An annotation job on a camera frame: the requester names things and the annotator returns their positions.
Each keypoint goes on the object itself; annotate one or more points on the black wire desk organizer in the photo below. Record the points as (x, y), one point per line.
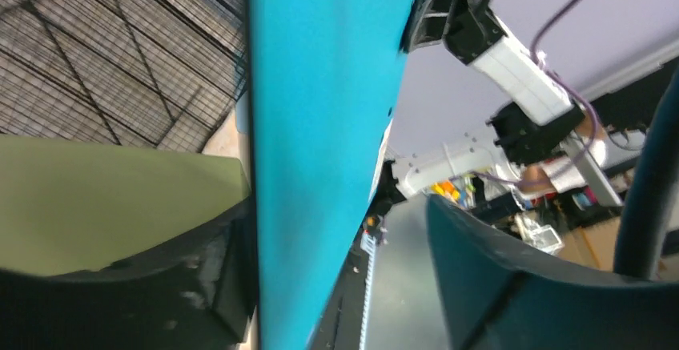
(164, 74)

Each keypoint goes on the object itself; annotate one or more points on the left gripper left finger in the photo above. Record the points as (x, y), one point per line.
(195, 291)

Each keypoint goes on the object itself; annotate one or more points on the teal folder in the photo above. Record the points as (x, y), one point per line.
(325, 77)

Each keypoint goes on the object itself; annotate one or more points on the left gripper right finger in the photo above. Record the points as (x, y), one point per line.
(497, 292)

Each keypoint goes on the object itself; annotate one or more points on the green rectangular box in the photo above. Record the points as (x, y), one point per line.
(69, 206)

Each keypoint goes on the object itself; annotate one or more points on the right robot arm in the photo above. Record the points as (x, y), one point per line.
(545, 137)

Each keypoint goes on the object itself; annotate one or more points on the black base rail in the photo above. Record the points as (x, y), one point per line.
(342, 325)

